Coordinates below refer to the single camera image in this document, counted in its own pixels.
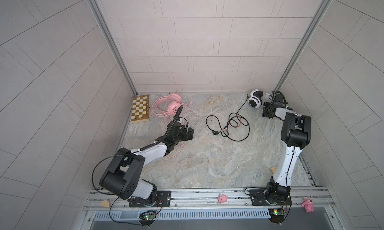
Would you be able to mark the pink headphones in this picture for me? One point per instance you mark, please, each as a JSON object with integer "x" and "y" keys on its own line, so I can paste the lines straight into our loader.
{"x": 173, "y": 100}

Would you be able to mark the pink pig toy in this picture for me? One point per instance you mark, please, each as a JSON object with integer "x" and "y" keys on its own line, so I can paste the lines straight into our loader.
{"x": 222, "y": 198}
{"x": 308, "y": 205}

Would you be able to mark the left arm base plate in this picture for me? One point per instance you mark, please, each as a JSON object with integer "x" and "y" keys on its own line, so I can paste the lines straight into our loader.
{"x": 162, "y": 197}

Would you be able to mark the circuit board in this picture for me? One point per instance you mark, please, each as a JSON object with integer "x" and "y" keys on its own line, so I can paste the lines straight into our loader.
{"x": 148, "y": 216}
{"x": 277, "y": 216}

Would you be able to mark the pink pig toy centre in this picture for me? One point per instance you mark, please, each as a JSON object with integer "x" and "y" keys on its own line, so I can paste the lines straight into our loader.
{"x": 222, "y": 198}

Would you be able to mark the wooden folded chess board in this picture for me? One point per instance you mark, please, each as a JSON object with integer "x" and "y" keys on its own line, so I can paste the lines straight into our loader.
{"x": 141, "y": 109}

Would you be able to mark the wooden block right front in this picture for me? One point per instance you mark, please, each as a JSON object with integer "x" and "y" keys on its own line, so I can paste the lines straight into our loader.
{"x": 273, "y": 169}

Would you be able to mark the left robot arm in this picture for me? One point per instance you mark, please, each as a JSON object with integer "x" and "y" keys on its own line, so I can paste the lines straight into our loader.
{"x": 122, "y": 177}

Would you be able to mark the left circuit board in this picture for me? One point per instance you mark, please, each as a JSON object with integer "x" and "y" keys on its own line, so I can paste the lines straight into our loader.
{"x": 148, "y": 216}

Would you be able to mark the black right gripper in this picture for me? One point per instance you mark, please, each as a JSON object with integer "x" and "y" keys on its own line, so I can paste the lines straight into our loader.
{"x": 265, "y": 113}

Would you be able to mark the white black headphones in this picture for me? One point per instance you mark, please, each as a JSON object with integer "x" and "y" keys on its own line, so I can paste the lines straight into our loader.
{"x": 255, "y": 98}

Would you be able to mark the pink pig toy right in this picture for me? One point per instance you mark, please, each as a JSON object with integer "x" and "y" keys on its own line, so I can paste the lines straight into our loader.
{"x": 308, "y": 205}

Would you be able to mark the right circuit board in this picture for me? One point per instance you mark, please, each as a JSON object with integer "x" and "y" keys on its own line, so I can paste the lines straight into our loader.
{"x": 277, "y": 216}

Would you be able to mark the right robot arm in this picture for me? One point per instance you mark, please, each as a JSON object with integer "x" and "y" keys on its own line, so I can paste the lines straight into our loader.
{"x": 296, "y": 134}

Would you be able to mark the aluminium rail frame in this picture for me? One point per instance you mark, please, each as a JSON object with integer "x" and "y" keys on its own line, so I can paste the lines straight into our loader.
{"x": 202, "y": 204}

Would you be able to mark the round wooden piece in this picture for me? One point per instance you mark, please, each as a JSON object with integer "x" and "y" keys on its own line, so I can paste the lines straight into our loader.
{"x": 105, "y": 204}

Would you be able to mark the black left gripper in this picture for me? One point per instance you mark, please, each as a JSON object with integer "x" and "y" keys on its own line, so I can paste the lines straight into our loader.
{"x": 190, "y": 135}

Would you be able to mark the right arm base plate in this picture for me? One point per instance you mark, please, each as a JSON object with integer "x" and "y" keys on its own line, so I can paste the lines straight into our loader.
{"x": 259, "y": 198}

